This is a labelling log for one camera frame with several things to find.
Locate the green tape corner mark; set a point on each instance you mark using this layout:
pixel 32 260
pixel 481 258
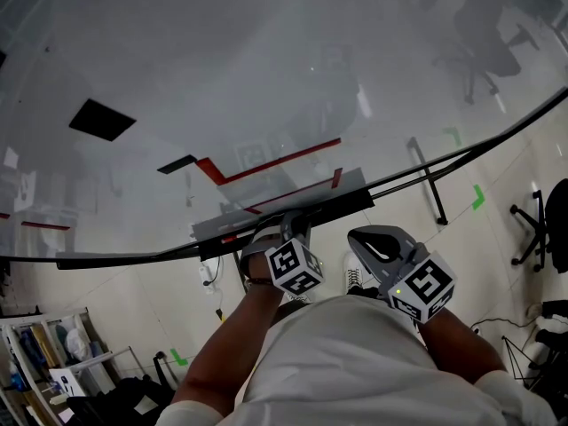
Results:
pixel 478 202

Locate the person's left forearm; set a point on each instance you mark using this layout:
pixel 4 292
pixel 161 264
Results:
pixel 222 349

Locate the grey metal shelf rack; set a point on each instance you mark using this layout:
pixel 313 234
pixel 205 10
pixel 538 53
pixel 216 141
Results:
pixel 44 315

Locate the black wrist band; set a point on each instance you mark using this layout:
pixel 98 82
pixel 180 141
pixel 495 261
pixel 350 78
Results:
pixel 259 281

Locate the white printed box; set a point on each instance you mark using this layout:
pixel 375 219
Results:
pixel 66 381

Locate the black office chair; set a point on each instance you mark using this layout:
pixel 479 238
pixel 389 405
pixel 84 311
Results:
pixel 559 224
pixel 124 397

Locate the black equipment bag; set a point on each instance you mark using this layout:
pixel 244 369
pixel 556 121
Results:
pixel 554 340

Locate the yellow black hazard tape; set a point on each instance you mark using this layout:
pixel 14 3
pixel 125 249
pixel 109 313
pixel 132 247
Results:
pixel 220 314

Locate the black tripod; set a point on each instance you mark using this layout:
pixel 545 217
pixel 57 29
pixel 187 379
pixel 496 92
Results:
pixel 508 355

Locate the person's white shoe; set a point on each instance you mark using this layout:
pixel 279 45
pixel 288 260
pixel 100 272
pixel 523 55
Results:
pixel 353 273
pixel 299 297

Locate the person's left white shoe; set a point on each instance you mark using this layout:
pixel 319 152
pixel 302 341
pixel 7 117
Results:
pixel 299 297

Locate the person's white shirt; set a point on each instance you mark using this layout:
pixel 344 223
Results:
pixel 346 362

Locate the person's right forearm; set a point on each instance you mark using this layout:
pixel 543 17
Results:
pixel 457 349

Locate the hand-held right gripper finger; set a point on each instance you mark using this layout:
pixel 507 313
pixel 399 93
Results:
pixel 375 272
pixel 408 244

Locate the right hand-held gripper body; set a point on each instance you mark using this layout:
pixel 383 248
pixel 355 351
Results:
pixel 421 286

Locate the white plastic bag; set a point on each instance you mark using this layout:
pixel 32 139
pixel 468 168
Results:
pixel 79 344

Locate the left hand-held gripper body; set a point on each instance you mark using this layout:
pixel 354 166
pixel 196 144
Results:
pixel 295 266

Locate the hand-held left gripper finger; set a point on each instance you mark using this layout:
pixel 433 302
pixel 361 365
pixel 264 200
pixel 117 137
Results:
pixel 296 224
pixel 270 225

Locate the person's right white shoe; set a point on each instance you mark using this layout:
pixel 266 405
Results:
pixel 353 273

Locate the white paper slip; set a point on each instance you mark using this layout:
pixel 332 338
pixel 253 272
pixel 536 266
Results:
pixel 143 405

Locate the white power strip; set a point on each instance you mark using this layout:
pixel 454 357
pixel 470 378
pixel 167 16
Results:
pixel 205 274

